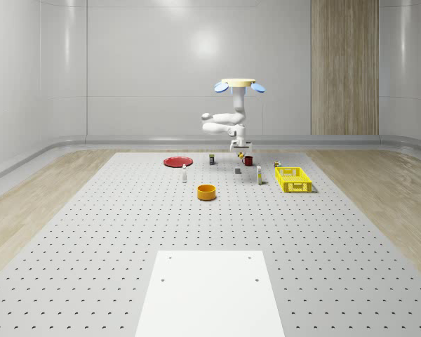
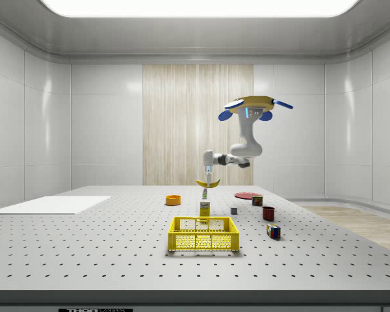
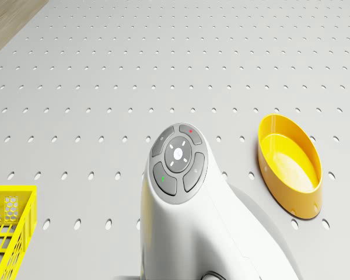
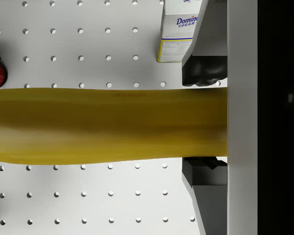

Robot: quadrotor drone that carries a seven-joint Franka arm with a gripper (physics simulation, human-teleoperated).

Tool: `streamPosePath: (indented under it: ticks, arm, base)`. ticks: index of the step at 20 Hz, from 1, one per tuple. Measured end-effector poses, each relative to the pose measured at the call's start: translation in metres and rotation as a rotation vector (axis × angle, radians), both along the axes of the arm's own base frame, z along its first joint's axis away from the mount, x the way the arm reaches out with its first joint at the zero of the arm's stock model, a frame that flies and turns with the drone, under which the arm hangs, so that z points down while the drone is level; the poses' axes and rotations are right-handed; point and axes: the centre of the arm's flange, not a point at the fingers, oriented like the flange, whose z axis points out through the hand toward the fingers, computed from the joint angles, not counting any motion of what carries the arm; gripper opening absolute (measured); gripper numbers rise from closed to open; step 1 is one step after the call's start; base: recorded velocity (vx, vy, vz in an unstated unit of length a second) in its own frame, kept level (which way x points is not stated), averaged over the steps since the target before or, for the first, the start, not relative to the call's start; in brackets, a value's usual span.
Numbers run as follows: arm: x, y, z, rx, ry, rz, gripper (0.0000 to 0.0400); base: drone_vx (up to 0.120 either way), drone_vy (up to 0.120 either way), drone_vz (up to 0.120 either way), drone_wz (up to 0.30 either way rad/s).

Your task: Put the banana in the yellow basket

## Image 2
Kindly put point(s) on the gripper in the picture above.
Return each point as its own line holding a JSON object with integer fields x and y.
{"x": 208, "y": 176}

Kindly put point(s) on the banana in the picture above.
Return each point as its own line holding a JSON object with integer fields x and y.
{"x": 214, "y": 183}

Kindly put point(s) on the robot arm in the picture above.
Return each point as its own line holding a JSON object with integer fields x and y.
{"x": 247, "y": 133}

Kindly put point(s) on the small white bottle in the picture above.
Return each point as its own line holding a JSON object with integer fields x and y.
{"x": 204, "y": 194}

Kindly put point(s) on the white and yellow box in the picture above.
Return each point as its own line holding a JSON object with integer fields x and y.
{"x": 204, "y": 209}

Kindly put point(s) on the red plate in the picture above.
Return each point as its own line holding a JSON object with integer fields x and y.
{"x": 243, "y": 195}

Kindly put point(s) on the yellow bowl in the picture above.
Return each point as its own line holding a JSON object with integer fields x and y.
{"x": 173, "y": 200}

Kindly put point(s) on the grey cube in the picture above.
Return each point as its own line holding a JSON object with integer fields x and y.
{"x": 234, "y": 211}

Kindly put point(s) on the yellow basket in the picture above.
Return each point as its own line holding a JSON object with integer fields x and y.
{"x": 202, "y": 230}

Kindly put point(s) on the red flat-sided can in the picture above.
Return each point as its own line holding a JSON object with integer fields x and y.
{"x": 257, "y": 201}

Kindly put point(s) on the red mug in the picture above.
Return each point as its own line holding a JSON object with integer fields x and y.
{"x": 268, "y": 213}

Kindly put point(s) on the puzzle cube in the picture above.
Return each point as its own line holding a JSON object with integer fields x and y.
{"x": 273, "y": 231}

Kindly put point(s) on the white board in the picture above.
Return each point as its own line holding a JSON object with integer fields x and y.
{"x": 48, "y": 204}

